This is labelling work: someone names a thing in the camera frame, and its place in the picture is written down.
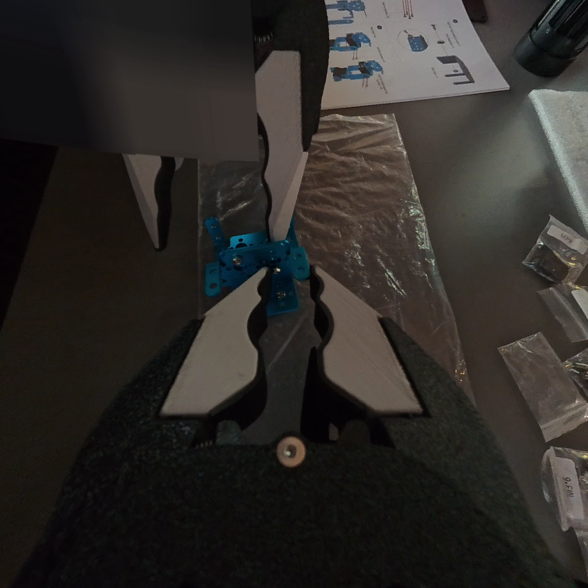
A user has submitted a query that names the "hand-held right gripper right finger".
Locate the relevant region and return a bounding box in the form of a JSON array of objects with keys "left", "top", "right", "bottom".
[{"left": 303, "top": 266, "right": 423, "bottom": 435}]

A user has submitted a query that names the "white foam slab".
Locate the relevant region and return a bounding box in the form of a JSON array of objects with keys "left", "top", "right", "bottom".
[{"left": 528, "top": 89, "right": 588, "bottom": 230}]

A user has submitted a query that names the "black ribbed cylinder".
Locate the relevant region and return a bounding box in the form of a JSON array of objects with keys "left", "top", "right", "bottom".
[{"left": 514, "top": 0, "right": 588, "bottom": 78}]

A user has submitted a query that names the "large clear plastic bag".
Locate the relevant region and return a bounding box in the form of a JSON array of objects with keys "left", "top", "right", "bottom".
[{"left": 198, "top": 112, "right": 476, "bottom": 405}]

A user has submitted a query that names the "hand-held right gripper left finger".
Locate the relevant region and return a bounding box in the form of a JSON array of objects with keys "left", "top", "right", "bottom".
[{"left": 160, "top": 268, "right": 272, "bottom": 432}]

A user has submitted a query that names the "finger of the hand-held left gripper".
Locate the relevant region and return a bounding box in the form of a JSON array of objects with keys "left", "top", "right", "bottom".
[
  {"left": 123, "top": 154, "right": 185, "bottom": 251},
  {"left": 254, "top": 51, "right": 309, "bottom": 242}
]

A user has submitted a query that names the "pile of small screw bags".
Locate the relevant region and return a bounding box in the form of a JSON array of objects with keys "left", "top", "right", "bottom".
[{"left": 498, "top": 213, "right": 588, "bottom": 533}]

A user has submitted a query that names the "white instruction booklet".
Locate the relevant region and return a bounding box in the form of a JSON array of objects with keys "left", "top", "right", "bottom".
[{"left": 322, "top": 0, "right": 511, "bottom": 111}]

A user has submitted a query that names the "person's black clothing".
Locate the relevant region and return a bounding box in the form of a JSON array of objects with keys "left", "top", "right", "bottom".
[{"left": 0, "top": 138, "right": 58, "bottom": 331}]

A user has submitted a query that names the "blue metal bracket assembly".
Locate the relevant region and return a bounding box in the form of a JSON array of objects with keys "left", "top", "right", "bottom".
[{"left": 203, "top": 217, "right": 309, "bottom": 319}]

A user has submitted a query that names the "dark grey desk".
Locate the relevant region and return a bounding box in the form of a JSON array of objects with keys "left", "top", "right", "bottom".
[{"left": 0, "top": 0, "right": 588, "bottom": 575}]

